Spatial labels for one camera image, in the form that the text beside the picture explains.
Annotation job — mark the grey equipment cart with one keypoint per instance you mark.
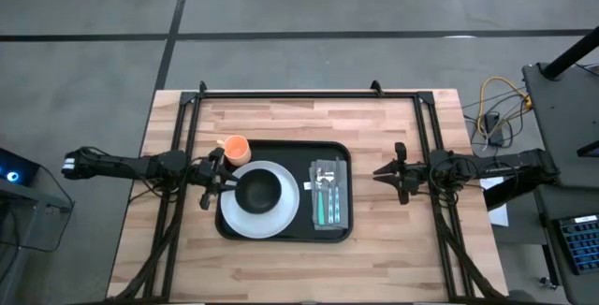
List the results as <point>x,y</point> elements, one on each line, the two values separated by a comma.
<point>561,118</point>

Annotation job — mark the orange mug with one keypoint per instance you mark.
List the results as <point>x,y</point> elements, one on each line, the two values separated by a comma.
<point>236,153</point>

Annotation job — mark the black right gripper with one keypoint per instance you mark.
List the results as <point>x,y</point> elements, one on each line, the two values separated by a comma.
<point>414,176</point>

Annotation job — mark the black device with blue light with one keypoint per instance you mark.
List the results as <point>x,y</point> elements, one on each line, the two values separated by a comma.
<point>18,167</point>

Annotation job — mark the small caster wheel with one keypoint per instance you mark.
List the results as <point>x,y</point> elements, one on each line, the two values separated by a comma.
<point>547,282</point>

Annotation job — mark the black rectangular tray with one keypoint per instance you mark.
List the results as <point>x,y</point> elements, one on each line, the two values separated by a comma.
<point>299,150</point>

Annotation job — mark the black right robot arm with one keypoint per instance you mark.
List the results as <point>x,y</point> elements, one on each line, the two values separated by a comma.
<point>505,167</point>

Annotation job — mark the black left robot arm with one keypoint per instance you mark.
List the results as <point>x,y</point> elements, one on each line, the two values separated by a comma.
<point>131,164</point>

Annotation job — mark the grey cloth napkin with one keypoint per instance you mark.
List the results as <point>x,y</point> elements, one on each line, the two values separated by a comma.
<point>344,211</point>

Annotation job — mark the white round plate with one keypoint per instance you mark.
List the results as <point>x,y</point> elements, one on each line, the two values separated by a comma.
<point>262,225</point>

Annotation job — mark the black power adapter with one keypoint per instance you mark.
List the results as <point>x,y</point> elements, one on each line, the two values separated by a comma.
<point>492,122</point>

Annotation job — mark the dark grey desk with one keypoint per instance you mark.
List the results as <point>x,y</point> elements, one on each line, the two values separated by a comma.
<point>552,202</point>

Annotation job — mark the blue backlit keyboard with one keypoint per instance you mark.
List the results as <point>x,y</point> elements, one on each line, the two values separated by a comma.
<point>582,244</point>

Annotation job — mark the black metal table frame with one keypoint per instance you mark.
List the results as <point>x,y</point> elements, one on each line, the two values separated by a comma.
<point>304,94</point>

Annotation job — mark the white paper sheet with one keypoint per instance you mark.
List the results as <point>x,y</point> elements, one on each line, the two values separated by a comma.
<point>498,213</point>

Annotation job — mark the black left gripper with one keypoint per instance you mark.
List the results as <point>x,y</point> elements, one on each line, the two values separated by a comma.
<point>208,176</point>

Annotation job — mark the black bowl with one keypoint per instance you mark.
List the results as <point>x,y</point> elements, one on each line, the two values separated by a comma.
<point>257,190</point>

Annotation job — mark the black pole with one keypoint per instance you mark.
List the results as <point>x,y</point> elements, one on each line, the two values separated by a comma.
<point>571,52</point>

